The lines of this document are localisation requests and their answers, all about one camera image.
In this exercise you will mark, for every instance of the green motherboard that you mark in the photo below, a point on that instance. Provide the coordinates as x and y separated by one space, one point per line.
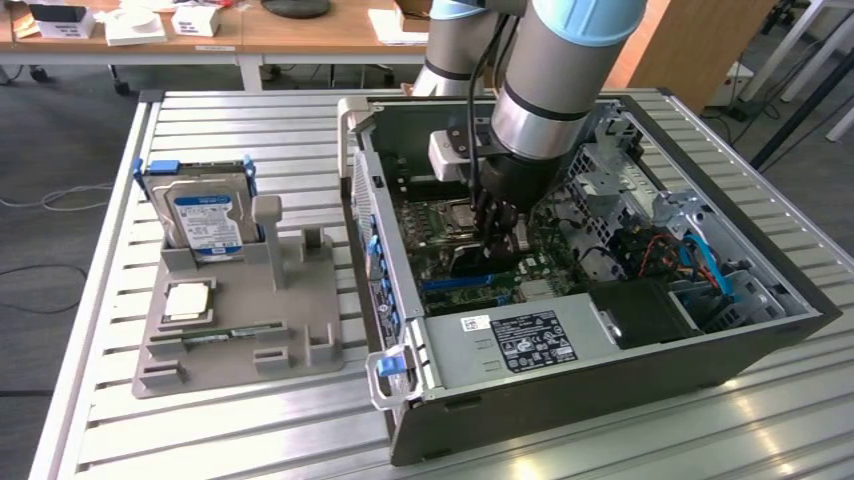
547 240

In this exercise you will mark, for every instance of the grey parts rack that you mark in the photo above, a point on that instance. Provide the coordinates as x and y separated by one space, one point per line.
253 310

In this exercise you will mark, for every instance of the white box with black item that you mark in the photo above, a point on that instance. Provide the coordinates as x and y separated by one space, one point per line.
62 25

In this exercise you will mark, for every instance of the white paper stack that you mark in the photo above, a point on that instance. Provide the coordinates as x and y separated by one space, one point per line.
396 32

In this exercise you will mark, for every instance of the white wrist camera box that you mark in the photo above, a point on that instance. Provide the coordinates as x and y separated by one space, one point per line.
448 157

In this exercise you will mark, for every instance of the black round item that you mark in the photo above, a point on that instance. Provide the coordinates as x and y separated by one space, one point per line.
293 7

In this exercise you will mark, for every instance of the white round object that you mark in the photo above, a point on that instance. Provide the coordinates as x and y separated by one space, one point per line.
133 27

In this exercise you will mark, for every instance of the grey power supply unit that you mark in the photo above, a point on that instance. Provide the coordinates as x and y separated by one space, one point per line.
467 345

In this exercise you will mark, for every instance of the hard disk with blue caddy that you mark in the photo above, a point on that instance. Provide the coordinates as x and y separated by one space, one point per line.
200 215

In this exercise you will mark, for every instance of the silver drive cage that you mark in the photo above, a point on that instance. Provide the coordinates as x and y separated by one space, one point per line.
614 210

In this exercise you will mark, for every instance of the small white printed box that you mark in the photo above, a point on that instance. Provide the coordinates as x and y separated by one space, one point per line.
196 22

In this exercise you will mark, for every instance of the CPU socket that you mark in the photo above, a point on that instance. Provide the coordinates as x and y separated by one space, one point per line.
453 215

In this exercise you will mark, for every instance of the black RAM slot row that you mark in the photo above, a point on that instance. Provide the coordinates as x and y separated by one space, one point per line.
419 191

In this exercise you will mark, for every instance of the wooden cabinet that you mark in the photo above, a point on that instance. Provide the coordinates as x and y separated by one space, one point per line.
700 45

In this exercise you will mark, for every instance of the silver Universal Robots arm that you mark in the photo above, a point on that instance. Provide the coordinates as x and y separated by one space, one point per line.
553 75

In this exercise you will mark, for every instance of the silver disk bay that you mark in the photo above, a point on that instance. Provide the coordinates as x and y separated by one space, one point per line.
740 310

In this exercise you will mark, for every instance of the silver CPU chip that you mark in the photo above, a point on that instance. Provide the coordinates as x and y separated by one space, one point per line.
187 302

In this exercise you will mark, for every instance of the black open PC case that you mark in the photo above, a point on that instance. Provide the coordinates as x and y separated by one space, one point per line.
600 400

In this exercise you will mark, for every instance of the blue expansion slot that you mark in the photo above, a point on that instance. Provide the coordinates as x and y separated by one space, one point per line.
456 284

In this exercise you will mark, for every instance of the white table frame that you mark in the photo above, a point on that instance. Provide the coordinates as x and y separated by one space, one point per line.
774 50

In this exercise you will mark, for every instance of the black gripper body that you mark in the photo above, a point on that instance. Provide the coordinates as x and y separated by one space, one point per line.
520 180

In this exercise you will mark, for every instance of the blue case latch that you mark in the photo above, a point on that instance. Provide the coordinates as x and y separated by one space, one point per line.
389 364

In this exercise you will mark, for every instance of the black graphics card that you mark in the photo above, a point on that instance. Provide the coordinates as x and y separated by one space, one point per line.
469 260

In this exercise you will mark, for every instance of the white device on floor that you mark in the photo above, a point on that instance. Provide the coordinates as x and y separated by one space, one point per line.
734 82

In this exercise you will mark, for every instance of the black slanted pole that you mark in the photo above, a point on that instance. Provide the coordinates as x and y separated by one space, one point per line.
803 115

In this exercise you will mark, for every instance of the wooden desk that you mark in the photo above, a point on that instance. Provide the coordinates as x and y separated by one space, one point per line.
80 44

